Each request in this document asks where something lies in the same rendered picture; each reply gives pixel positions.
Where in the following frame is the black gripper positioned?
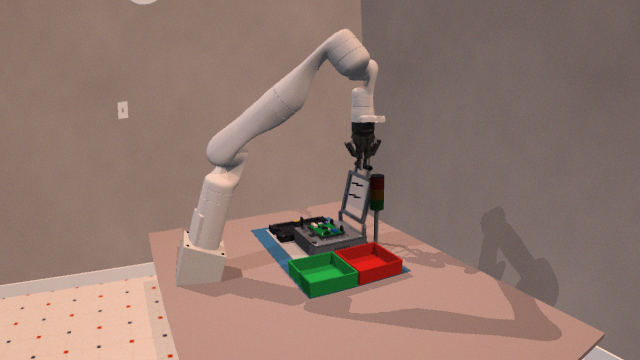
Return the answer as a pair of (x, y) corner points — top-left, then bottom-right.
(344, 122), (381, 170)

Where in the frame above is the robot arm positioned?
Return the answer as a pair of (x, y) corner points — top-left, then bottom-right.
(188, 29), (385, 250)

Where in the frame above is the green bin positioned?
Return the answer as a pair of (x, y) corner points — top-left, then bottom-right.
(288, 251), (358, 298)

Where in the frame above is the red open-top bin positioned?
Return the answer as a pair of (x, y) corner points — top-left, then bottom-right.
(336, 242), (403, 285)

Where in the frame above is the green circuit board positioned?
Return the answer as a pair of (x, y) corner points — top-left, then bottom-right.
(308, 221), (343, 237)

